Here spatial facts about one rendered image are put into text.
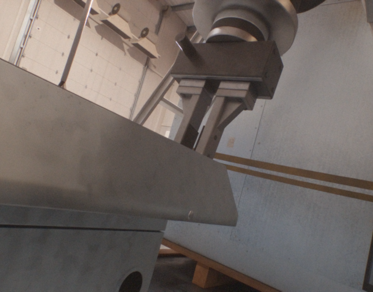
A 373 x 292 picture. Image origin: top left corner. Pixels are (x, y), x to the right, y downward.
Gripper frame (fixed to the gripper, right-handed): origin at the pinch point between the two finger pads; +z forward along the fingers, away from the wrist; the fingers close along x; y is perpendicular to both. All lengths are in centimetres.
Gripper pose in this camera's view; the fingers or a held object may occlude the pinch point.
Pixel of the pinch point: (195, 143)
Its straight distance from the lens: 37.5
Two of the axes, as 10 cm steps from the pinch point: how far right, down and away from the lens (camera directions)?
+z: -3.6, 8.9, -2.7
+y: -4.6, -4.2, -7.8
